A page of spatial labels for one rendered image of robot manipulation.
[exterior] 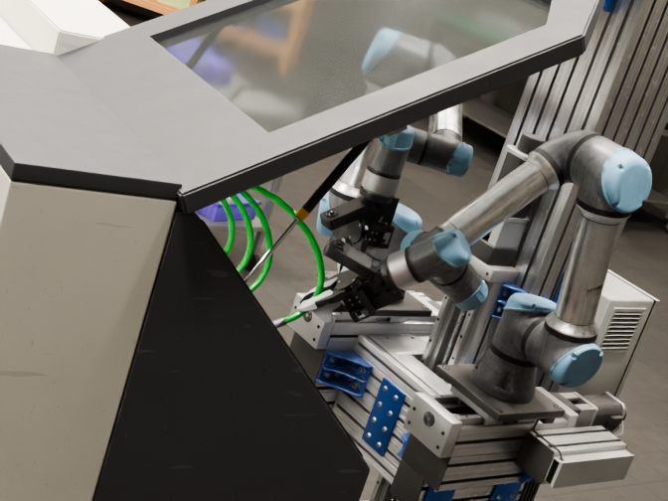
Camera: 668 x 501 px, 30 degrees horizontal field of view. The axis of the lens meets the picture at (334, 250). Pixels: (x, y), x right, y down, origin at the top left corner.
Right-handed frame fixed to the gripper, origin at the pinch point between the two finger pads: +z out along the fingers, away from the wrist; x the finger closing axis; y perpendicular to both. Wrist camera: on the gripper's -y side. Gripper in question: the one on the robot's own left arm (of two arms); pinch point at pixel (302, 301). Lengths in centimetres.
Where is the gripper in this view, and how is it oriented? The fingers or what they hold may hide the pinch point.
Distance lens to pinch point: 251.5
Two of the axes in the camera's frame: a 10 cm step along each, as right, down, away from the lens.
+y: 5.0, 7.9, 3.6
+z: -8.5, 3.7, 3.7
